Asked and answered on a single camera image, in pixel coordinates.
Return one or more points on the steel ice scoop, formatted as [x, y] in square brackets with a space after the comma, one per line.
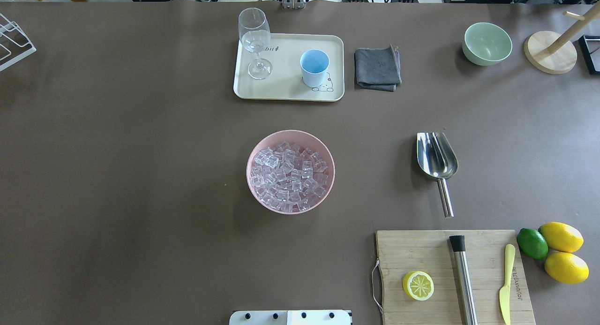
[437, 159]

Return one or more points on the clear ice cubes pile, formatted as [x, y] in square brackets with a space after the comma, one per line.
[288, 176]

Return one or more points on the light blue cup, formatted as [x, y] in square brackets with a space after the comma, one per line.
[314, 66]

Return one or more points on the wooden cup tree stand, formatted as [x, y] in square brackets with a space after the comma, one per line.
[553, 52]

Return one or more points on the pink bowl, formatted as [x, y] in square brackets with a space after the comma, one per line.
[253, 193]

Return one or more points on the cream serving tray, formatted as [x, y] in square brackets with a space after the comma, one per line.
[285, 81]

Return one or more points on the grey folded cloth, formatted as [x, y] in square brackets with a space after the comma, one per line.
[378, 69]

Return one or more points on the clear wine glass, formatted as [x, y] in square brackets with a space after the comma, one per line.
[254, 35]

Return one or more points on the wooden cutting board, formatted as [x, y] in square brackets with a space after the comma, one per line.
[403, 251]

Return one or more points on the half lemon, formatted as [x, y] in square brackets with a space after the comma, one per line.
[418, 285]

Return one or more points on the mint green bowl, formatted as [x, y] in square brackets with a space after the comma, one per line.
[486, 44]

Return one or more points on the steel muddler black tip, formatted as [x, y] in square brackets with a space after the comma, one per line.
[458, 247]

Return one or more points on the yellow plastic knife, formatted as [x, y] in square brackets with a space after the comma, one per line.
[504, 292]

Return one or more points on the green lime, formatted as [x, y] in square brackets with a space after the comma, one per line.
[532, 243]

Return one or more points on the upper yellow lemon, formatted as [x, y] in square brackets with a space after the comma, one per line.
[562, 237]

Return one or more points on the yellow lemon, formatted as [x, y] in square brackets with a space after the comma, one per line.
[567, 268]
[562, 237]

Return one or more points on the lower yellow lemon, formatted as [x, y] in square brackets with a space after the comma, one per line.
[567, 268]

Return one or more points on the black glass tray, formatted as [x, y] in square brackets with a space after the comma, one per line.
[590, 45]

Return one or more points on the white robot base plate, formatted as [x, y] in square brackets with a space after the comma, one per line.
[291, 317]

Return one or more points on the white wire cup rack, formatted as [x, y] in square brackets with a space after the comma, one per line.
[15, 44]

